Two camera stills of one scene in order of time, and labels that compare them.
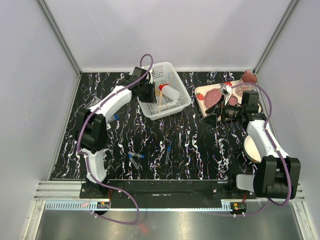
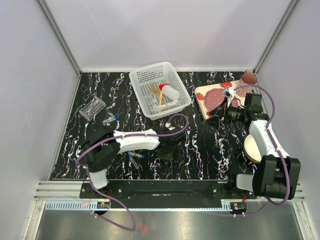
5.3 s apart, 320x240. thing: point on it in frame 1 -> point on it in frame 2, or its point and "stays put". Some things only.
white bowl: [250, 150] stays put
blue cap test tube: [139, 155] stays put
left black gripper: [151, 97] -> [168, 156]
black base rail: [166, 193] stays put
